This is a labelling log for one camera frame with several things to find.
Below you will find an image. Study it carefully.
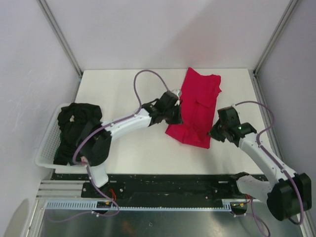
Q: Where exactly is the purple cable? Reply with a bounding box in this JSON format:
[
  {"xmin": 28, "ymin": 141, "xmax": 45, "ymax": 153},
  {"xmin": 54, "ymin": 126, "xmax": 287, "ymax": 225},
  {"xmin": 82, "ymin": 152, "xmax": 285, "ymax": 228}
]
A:
[
  {"xmin": 45, "ymin": 70, "xmax": 173, "ymax": 223},
  {"xmin": 233, "ymin": 100, "xmax": 304, "ymax": 237}
]

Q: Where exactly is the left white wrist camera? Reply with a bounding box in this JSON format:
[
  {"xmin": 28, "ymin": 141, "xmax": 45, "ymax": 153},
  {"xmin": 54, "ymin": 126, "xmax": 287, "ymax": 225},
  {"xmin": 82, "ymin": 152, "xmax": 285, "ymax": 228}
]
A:
[{"xmin": 171, "ymin": 89, "xmax": 182, "ymax": 99}]

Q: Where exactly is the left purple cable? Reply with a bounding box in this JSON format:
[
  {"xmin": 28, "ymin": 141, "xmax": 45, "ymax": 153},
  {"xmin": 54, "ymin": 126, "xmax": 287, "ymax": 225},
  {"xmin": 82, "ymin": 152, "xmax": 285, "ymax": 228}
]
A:
[{"xmin": 45, "ymin": 70, "xmax": 173, "ymax": 223}]

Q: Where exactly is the white plastic laundry basket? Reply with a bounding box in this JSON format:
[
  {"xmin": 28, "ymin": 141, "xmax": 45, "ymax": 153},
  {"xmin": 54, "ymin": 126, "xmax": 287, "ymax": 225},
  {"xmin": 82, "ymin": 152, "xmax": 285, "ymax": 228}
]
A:
[{"xmin": 35, "ymin": 103, "xmax": 87, "ymax": 174}]

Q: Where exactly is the white slotted cable duct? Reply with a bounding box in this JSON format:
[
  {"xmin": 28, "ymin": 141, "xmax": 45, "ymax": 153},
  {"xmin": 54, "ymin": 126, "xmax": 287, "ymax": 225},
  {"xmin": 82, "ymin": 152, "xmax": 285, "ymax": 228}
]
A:
[{"xmin": 45, "ymin": 199, "xmax": 246, "ymax": 212}]

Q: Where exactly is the green garment in basket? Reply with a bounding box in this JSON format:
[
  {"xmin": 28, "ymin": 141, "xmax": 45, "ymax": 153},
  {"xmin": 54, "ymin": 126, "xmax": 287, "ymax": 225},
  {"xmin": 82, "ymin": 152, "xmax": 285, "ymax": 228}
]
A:
[{"xmin": 53, "ymin": 147, "xmax": 75, "ymax": 165}]

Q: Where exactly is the aluminium frame post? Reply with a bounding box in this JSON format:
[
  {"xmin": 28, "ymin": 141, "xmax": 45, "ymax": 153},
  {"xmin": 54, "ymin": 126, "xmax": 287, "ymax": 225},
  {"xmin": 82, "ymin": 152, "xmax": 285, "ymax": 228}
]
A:
[
  {"xmin": 253, "ymin": 0, "xmax": 301, "ymax": 76},
  {"xmin": 36, "ymin": 0, "xmax": 83, "ymax": 77}
]

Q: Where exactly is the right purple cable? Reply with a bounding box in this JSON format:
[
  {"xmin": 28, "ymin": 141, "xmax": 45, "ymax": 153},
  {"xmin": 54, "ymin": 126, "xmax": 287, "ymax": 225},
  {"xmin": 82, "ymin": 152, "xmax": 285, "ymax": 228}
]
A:
[{"xmin": 233, "ymin": 100, "xmax": 304, "ymax": 237}]

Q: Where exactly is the red t shirt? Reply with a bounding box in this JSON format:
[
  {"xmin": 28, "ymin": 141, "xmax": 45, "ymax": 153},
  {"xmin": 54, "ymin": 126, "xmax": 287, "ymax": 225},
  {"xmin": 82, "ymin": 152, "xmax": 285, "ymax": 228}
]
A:
[{"xmin": 165, "ymin": 68, "xmax": 222, "ymax": 149}]

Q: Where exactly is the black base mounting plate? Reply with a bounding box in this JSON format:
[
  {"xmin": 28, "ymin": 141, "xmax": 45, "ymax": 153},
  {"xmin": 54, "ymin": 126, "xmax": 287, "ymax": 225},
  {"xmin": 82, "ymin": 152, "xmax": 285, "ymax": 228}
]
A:
[{"xmin": 51, "ymin": 173, "xmax": 250, "ymax": 209}]

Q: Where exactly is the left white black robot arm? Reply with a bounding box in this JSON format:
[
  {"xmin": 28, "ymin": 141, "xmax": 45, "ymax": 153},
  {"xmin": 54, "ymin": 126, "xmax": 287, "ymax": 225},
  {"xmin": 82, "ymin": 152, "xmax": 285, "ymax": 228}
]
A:
[{"xmin": 74, "ymin": 89, "xmax": 183, "ymax": 198}]

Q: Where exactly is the right aluminium frame post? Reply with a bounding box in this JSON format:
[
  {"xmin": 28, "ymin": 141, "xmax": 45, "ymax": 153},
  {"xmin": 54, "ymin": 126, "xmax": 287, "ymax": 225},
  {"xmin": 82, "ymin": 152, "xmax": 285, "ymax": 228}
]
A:
[{"xmin": 253, "ymin": 0, "xmax": 301, "ymax": 76}]

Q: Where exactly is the left aluminium frame post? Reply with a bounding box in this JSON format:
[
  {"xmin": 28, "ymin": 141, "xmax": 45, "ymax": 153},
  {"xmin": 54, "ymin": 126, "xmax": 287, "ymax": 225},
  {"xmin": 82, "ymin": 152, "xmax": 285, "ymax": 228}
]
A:
[{"xmin": 36, "ymin": 0, "xmax": 83, "ymax": 77}]

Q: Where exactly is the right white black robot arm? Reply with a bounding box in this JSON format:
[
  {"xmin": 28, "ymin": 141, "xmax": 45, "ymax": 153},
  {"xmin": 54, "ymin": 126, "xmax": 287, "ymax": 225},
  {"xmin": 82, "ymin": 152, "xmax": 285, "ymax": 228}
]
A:
[{"xmin": 208, "ymin": 106, "xmax": 312, "ymax": 221}]

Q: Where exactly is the black t shirt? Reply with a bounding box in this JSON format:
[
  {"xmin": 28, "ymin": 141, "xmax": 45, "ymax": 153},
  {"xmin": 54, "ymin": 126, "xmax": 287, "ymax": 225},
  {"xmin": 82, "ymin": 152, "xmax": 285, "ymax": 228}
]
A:
[{"xmin": 57, "ymin": 103, "xmax": 102, "ymax": 151}]

